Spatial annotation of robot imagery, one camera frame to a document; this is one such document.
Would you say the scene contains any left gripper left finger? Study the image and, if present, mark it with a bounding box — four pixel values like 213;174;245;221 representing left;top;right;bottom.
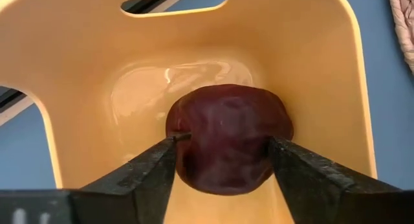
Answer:
0;136;177;224

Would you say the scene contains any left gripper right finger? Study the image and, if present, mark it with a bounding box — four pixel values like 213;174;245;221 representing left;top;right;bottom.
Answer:
268;136;414;224

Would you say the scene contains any dark red apple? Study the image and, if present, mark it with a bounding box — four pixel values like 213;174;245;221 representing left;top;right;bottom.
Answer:
165;84;295;197

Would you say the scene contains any yellow plastic bin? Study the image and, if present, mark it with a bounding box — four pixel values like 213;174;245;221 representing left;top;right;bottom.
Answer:
0;0;378;224

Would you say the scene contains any round woven placemat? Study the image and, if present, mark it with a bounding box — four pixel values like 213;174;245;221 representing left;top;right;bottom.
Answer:
387;0;414;75

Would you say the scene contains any black table frame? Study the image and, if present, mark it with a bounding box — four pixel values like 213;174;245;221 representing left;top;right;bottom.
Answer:
0;85;35;127

